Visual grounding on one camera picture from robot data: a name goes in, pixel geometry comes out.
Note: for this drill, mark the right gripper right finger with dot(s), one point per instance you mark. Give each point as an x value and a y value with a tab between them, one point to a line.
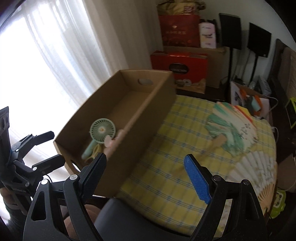
199	177

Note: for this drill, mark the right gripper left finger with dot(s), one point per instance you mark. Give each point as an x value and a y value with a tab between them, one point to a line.
91	175

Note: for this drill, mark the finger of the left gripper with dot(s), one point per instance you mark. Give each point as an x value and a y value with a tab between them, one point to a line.
49	165
37	140

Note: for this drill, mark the pink handheld fan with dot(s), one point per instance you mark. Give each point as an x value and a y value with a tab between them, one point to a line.
108	141

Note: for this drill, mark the mint green handheld fan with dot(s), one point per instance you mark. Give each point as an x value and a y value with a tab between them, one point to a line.
98	131

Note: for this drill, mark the white floral folding fan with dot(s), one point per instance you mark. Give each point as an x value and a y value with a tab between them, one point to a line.
261	170

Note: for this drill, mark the green painted round fan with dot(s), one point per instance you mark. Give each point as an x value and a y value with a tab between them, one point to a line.
235	125

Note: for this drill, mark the yellow plaid table cloth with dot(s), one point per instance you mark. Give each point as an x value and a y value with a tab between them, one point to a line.
159	188

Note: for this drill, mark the open brown cardboard box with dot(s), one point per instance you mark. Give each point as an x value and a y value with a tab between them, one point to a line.
136	101

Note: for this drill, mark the red gift box lower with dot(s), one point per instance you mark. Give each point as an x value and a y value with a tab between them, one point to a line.
189	70

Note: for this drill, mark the red gift box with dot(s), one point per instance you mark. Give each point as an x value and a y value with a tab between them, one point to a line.
180	30
189	70

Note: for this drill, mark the green yellow device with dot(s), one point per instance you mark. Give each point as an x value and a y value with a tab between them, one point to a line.
291	111

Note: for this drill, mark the brown sofa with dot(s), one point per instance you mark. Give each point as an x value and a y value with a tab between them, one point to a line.
278	80

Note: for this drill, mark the pink white small box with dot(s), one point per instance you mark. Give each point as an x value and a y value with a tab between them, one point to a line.
207	35

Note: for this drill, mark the black speaker right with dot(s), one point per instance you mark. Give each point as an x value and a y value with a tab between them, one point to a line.
259	40

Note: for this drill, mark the black speaker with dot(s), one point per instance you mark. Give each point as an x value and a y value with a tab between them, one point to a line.
259	40
231	32

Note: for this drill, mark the red gift box top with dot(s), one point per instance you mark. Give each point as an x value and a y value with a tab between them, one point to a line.
180	30

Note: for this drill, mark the black speaker left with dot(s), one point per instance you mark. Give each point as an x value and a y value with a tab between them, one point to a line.
231	32

